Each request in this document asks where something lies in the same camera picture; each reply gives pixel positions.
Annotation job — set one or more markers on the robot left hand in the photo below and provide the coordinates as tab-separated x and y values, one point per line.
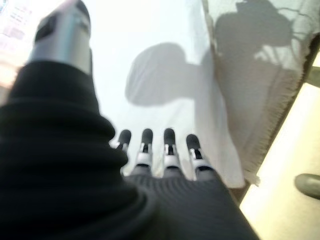
75	175

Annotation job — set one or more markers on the white duvet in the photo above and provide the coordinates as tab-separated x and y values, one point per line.
150	37

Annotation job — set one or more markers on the white fringed fluffy throw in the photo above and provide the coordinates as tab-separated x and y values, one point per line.
250	87

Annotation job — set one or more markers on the dark robot left foot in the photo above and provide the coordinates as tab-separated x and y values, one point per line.
308	186

